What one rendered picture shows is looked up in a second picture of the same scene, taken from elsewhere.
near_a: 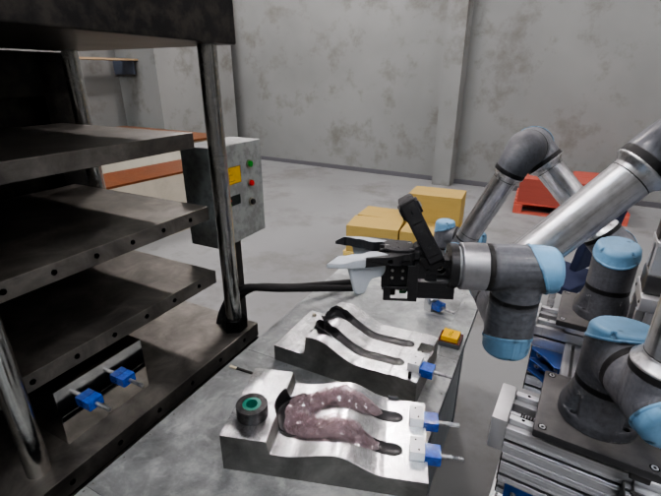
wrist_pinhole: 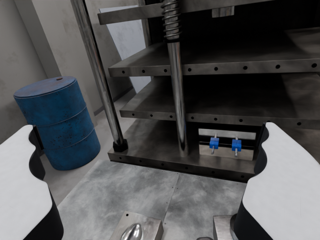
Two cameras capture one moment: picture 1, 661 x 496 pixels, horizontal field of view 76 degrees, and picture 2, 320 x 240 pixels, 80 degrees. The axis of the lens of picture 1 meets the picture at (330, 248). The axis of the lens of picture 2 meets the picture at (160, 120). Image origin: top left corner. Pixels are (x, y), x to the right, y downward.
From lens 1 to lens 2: 0.67 m
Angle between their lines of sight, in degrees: 77
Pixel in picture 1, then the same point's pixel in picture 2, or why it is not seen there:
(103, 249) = (252, 65)
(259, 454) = not seen: outside the picture
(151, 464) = (200, 192)
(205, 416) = not seen: hidden behind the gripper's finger
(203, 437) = (229, 209)
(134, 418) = (225, 168)
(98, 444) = (204, 164)
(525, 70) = not seen: outside the picture
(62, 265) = (221, 66)
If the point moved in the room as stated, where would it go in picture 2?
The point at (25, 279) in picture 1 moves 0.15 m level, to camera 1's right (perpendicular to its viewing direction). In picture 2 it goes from (200, 67) to (213, 77)
